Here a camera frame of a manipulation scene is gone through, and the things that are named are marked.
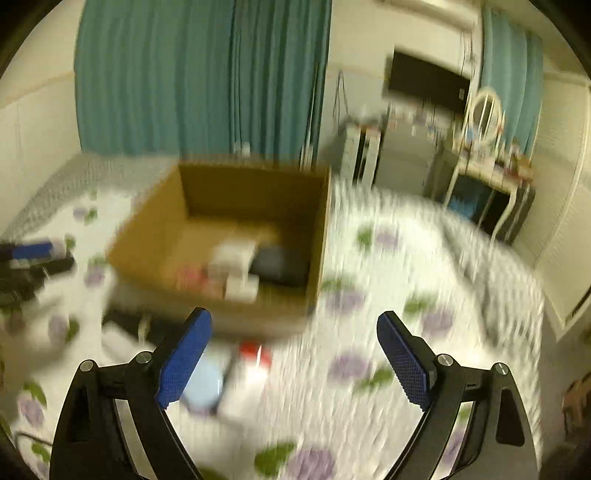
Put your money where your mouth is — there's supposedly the dark blue pouch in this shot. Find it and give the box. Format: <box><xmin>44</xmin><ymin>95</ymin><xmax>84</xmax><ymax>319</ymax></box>
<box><xmin>250</xmin><ymin>246</ymin><xmax>311</xmax><ymax>288</ymax></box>

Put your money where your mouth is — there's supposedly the white narrow shelf cabinet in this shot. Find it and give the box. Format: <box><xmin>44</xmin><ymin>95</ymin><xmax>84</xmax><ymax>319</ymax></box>
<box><xmin>339</xmin><ymin>122</ymin><xmax>384</xmax><ymax>185</ymax></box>

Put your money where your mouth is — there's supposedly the blue storage bin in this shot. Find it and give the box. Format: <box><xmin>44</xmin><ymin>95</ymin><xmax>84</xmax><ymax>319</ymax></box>
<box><xmin>450</xmin><ymin>194</ymin><xmax>479</xmax><ymax>220</ymax></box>

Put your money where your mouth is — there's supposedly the pink packet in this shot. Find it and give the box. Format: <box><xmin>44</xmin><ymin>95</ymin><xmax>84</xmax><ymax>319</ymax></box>
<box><xmin>177</xmin><ymin>265</ymin><xmax>223</xmax><ymax>296</ymax></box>

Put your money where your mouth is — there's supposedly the floral printed blanket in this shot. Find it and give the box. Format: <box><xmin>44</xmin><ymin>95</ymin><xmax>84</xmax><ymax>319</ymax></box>
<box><xmin>0</xmin><ymin>180</ymin><xmax>546</xmax><ymax>480</ymax></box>

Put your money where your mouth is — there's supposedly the small white carton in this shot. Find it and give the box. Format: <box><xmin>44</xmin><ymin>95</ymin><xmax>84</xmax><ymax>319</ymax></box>
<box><xmin>223</xmin><ymin>274</ymin><xmax>260</xmax><ymax>304</ymax></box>

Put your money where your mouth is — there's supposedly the white dressing table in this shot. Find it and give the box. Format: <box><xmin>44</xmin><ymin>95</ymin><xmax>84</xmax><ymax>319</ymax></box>
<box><xmin>442</xmin><ymin>147</ymin><xmax>537</xmax><ymax>246</ymax></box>

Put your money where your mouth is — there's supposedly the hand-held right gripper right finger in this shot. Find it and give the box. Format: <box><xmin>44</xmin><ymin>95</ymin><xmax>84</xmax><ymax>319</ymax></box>
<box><xmin>377</xmin><ymin>311</ymin><xmax>542</xmax><ymax>480</ymax></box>

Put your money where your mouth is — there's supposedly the teal curtain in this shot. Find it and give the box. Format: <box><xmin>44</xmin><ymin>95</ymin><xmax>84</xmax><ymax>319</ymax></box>
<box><xmin>479</xmin><ymin>7</ymin><xmax>546</xmax><ymax>154</ymax></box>
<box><xmin>74</xmin><ymin>0</ymin><xmax>234</xmax><ymax>158</ymax></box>
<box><xmin>230</xmin><ymin>0</ymin><xmax>333</xmax><ymax>168</ymax></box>

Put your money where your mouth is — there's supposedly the black wall television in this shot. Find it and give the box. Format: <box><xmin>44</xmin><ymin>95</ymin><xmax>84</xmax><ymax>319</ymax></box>
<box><xmin>387</xmin><ymin>50</ymin><xmax>472</xmax><ymax>114</ymax></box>

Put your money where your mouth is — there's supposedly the brown object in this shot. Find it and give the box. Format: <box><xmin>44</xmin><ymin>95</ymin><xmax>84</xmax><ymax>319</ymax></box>
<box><xmin>561</xmin><ymin>378</ymin><xmax>591</xmax><ymax>435</ymax></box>

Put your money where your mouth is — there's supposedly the white bottle with red cap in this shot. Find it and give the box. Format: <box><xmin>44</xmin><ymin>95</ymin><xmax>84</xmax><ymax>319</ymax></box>
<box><xmin>218</xmin><ymin>340</ymin><xmax>273</xmax><ymax>423</ymax></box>

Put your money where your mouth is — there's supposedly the white mesh bed rail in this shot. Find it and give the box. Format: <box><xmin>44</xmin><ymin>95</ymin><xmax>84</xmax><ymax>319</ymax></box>
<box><xmin>0</xmin><ymin>154</ymin><xmax>182</xmax><ymax>241</ymax></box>

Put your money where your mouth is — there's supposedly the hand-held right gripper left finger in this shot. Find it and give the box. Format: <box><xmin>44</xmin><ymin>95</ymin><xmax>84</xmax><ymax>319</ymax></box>
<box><xmin>50</xmin><ymin>307</ymin><xmax>213</xmax><ymax>480</ymax></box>

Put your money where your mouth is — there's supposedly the brown cardboard box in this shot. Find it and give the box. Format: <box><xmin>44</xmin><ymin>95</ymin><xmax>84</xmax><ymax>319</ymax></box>
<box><xmin>106</xmin><ymin>161</ymin><xmax>333</xmax><ymax>337</ymax></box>

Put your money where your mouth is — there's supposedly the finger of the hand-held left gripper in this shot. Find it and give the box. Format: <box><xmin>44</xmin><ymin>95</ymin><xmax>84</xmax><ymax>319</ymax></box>
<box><xmin>0</xmin><ymin>236</ymin><xmax>69</xmax><ymax>260</ymax></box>
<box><xmin>0</xmin><ymin>257</ymin><xmax>77</xmax><ymax>283</ymax></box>

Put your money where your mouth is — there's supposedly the white oval vanity mirror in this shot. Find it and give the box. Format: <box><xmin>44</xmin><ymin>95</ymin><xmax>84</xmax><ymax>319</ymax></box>
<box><xmin>463</xmin><ymin>88</ymin><xmax>507</xmax><ymax>154</ymax></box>

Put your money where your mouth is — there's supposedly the black flat object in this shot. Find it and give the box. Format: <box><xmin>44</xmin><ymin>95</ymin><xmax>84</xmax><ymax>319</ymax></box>
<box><xmin>102</xmin><ymin>305</ymin><xmax>185</xmax><ymax>343</ymax></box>

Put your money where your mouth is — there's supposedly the light blue round container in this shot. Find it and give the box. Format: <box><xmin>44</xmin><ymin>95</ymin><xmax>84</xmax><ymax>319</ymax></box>
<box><xmin>181</xmin><ymin>357</ymin><xmax>225</xmax><ymax>414</ymax></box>

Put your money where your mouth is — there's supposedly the white wardrobe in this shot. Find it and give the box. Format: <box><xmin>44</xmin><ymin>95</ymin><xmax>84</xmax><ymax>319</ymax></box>
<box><xmin>512</xmin><ymin>78</ymin><xmax>591</xmax><ymax>334</ymax></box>

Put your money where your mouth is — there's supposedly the grey cabinet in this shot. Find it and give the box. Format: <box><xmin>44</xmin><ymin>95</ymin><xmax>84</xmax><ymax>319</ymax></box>
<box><xmin>375</xmin><ymin>124</ymin><xmax>450</xmax><ymax>200</ymax></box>

